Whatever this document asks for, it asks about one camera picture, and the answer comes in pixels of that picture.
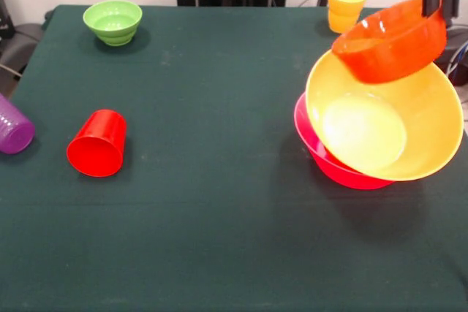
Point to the small green bowl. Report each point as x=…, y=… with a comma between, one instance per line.
x=112, y=27

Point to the purple cup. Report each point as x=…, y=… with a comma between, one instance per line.
x=12, y=129

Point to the small orange bowl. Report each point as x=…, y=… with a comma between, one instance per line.
x=395, y=56

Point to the dark green tablecloth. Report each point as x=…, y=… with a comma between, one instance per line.
x=219, y=235

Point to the large orange bowl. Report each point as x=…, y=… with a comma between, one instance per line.
x=420, y=114

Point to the large pink bowl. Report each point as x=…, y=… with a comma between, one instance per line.
x=318, y=158

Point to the red cup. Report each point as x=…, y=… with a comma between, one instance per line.
x=97, y=151

